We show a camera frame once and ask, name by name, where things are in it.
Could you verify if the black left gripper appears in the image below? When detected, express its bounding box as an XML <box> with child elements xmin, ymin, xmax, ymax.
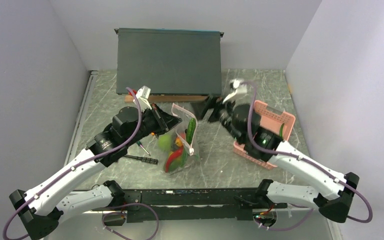
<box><xmin>124</xmin><ymin>102</ymin><xmax>182</xmax><ymax>147</ymax></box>

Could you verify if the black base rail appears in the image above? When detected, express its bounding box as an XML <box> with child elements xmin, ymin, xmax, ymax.
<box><xmin>99</xmin><ymin>187</ymin><xmax>286</xmax><ymax>223</ymax></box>

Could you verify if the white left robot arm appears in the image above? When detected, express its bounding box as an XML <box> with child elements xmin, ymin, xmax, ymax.
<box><xmin>9</xmin><ymin>104</ymin><xmax>182</xmax><ymax>240</ymax></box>

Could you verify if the long green chili pepper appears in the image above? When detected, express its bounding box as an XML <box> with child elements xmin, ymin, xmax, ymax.
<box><xmin>279</xmin><ymin>123</ymin><xmax>285</xmax><ymax>138</ymax></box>

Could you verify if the black T-handle tool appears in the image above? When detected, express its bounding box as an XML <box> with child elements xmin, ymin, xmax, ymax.
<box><xmin>124</xmin><ymin>154</ymin><xmax>159</xmax><ymax>165</ymax></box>

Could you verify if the orange-green mango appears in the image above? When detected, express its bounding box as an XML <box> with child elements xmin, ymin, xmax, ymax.
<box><xmin>170</xmin><ymin>137</ymin><xmax>185</xmax><ymax>171</ymax></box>

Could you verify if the clear pink-dotted zip bag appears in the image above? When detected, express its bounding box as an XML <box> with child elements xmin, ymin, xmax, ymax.
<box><xmin>159</xmin><ymin>103</ymin><xmax>200</xmax><ymax>174</ymax></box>

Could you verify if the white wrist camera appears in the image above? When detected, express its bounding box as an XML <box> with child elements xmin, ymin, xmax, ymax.
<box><xmin>134</xmin><ymin>85</ymin><xmax>151</xmax><ymax>111</ymax></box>
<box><xmin>222</xmin><ymin>78</ymin><xmax>248</xmax><ymax>104</ymax></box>

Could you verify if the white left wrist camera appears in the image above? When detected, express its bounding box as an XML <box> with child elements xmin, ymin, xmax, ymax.
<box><xmin>134</xmin><ymin>85</ymin><xmax>151</xmax><ymax>111</ymax></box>

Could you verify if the green cucumber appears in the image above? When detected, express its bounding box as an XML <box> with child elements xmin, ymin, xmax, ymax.
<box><xmin>185</xmin><ymin>118</ymin><xmax>197</xmax><ymax>146</ymax></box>

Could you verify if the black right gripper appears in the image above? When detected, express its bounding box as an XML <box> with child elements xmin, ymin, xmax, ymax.
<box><xmin>191</xmin><ymin>93</ymin><xmax>245</xmax><ymax>143</ymax></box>

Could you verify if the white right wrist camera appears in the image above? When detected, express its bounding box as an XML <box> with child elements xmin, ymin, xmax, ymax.
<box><xmin>222</xmin><ymin>78</ymin><xmax>248</xmax><ymax>104</ymax></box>

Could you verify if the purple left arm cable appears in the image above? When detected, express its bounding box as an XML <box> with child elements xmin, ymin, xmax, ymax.
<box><xmin>2</xmin><ymin>87</ymin><xmax>143</xmax><ymax>240</ymax></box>

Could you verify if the red chili pepper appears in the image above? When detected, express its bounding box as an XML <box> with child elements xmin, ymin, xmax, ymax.
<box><xmin>164</xmin><ymin>147</ymin><xmax>184</xmax><ymax>173</ymax></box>

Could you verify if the dark grey rack box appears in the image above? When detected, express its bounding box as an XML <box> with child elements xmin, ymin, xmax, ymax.
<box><xmin>114</xmin><ymin>28</ymin><xmax>224</xmax><ymax>96</ymax></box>

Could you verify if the green-handled screwdriver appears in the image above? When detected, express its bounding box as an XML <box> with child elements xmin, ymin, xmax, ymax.
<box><xmin>136</xmin><ymin>141</ymin><xmax>151</xmax><ymax>156</ymax></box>

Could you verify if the wooden block under box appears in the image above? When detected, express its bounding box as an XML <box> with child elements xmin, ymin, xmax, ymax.
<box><xmin>124</xmin><ymin>95</ymin><xmax>208</xmax><ymax>104</ymax></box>

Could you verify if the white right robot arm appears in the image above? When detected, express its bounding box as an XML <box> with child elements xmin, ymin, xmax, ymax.
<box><xmin>191</xmin><ymin>96</ymin><xmax>360</xmax><ymax>223</ymax></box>

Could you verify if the green apple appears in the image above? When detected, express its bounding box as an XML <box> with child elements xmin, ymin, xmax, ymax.
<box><xmin>157</xmin><ymin>133</ymin><xmax>174</xmax><ymax>152</ymax></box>

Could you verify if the pink plastic basket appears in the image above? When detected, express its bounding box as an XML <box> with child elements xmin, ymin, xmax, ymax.
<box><xmin>233</xmin><ymin>100</ymin><xmax>296</xmax><ymax>171</ymax></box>

